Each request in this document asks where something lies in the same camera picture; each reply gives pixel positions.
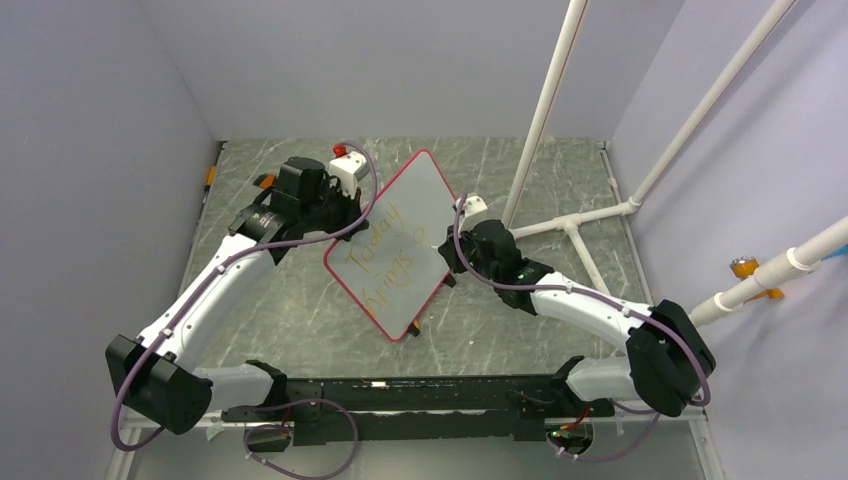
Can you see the red-framed whiteboard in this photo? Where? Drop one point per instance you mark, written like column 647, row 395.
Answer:
column 392, row 269

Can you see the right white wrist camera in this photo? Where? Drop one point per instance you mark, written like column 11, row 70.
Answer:
column 471, row 211

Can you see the white PVC pipe right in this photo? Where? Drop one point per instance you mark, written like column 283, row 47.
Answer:
column 794, row 263

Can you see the white PVC pipe frame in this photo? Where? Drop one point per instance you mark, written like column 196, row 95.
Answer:
column 544, row 118

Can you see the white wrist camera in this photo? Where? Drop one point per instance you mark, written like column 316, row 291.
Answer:
column 348, row 167
column 471, row 211

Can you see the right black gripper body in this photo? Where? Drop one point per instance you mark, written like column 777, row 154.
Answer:
column 457, row 263

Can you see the orange tool at edge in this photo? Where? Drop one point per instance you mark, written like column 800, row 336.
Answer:
column 209, row 180

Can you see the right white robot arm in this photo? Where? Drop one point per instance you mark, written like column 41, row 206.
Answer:
column 665, row 362

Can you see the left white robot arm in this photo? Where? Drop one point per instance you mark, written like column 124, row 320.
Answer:
column 157, row 372

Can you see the orange black small object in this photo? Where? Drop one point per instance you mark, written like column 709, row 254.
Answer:
column 265, row 181

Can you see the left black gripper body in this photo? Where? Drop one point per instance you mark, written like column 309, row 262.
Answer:
column 335, row 210

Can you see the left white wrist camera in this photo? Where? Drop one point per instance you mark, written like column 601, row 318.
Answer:
column 348, row 167

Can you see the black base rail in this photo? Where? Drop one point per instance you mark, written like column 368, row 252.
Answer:
column 522, row 407

